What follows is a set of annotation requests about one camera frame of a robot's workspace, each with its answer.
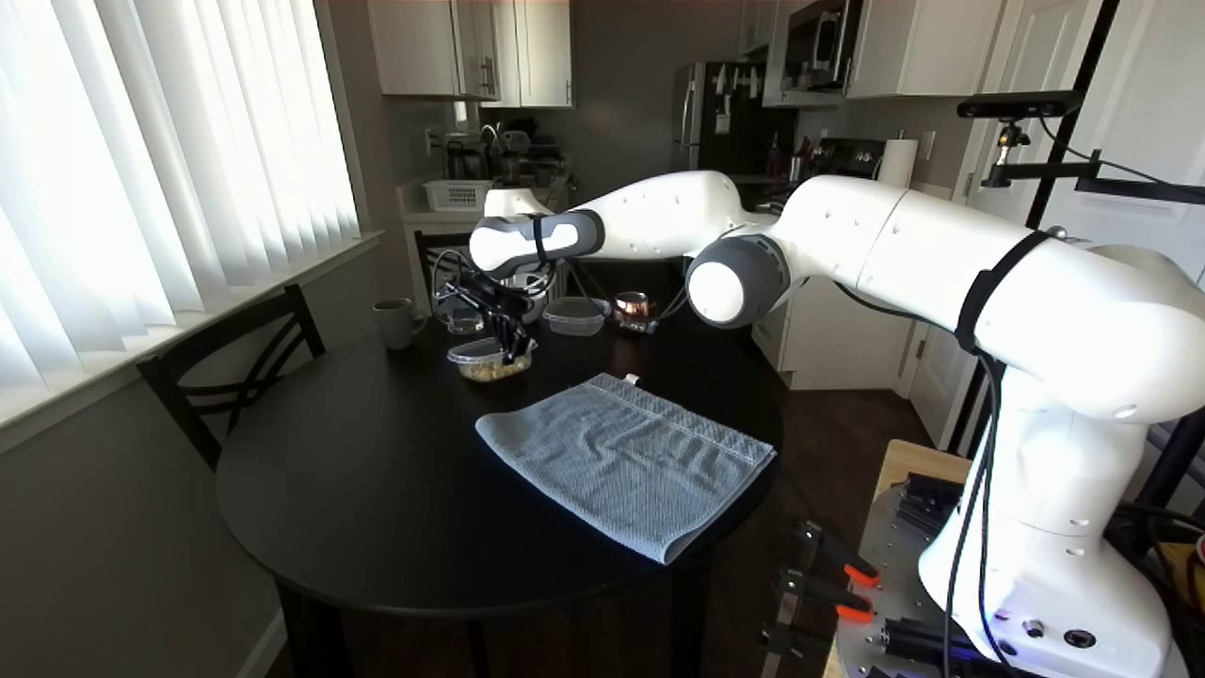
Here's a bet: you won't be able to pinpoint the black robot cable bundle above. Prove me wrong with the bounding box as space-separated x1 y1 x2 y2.
938 356 1008 671

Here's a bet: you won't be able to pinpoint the white plastic basin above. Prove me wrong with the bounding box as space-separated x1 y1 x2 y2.
422 177 497 216

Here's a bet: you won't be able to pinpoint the black wooden chair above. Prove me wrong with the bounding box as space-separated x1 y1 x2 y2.
132 280 333 471

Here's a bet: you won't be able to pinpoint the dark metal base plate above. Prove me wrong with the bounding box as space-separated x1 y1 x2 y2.
831 482 1008 678

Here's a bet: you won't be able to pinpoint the steel refrigerator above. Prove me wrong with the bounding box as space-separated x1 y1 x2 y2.
673 58 777 182

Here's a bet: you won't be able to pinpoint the white base cabinet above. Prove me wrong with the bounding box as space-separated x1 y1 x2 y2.
757 276 933 396

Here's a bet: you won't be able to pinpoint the clear lidded plastic container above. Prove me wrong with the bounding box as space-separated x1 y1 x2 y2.
539 295 613 339

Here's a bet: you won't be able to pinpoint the round black table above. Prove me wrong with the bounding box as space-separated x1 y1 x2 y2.
216 307 786 678

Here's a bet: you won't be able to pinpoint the steel microwave oven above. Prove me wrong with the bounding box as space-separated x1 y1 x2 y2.
764 0 857 109

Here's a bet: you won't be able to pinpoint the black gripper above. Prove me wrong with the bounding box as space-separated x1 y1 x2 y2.
451 268 545 367

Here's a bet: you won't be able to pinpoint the white vertical window blinds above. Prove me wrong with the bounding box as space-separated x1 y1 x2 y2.
0 0 370 393

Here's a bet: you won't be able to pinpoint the clear plastic bowl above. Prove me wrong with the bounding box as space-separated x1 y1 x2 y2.
444 334 539 383

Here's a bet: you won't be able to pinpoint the grey cup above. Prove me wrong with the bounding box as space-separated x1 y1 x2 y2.
373 298 424 356

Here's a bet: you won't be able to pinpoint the white paper towel roll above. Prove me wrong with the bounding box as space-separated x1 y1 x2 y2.
879 132 921 192

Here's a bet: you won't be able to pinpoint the light blue towel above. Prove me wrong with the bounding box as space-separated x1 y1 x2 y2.
472 371 782 569

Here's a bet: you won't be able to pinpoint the black camera stand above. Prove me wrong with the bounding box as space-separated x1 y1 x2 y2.
954 0 1205 229

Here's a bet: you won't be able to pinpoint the white wall cabinet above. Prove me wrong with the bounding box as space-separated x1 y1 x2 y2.
367 0 576 109
842 0 1008 101

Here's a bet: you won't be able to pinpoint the orange black bar clamp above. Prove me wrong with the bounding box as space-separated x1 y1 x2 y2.
782 516 885 594
764 569 881 673

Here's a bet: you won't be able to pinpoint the wooden base board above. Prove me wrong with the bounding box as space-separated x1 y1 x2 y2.
822 438 974 678

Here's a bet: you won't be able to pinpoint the small brown shiny cup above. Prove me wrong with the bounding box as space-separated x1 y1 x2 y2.
610 286 657 334

